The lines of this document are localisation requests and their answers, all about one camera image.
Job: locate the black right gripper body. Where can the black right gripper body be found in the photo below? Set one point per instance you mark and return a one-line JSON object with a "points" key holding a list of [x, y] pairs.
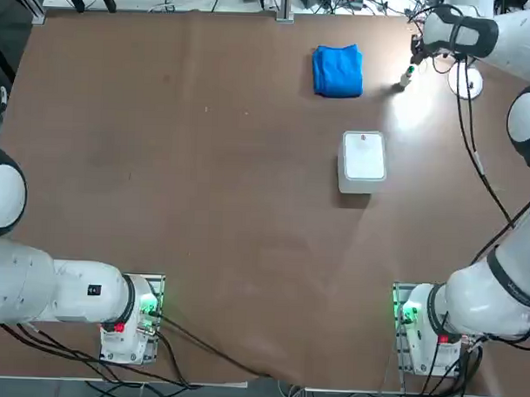
{"points": [[417, 45]]}

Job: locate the white desk lamp black neck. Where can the white desk lamp black neck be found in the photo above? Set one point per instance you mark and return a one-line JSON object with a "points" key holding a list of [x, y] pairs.
{"points": [[469, 86]]}

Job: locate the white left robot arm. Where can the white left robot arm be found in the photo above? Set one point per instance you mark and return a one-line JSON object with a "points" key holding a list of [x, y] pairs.
{"points": [[27, 281]]}

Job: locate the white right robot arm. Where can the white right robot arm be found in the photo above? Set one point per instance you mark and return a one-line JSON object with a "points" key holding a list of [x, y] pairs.
{"points": [[474, 301]]}

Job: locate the blue folded cloth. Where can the blue folded cloth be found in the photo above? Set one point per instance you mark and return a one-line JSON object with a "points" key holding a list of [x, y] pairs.
{"points": [[338, 70]]}

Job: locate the white box with lid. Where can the white box with lid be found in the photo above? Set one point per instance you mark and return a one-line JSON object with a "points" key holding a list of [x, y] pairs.
{"points": [[363, 160]]}

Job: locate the aluminium frame post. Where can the aluminium frame post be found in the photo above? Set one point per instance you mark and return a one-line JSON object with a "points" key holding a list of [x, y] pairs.
{"points": [[284, 7]]}

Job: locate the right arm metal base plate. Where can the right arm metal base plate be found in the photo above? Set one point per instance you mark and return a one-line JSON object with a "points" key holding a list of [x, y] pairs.
{"points": [[397, 294]]}

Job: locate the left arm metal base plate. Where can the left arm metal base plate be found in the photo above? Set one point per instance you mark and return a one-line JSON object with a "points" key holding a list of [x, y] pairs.
{"points": [[155, 286]]}

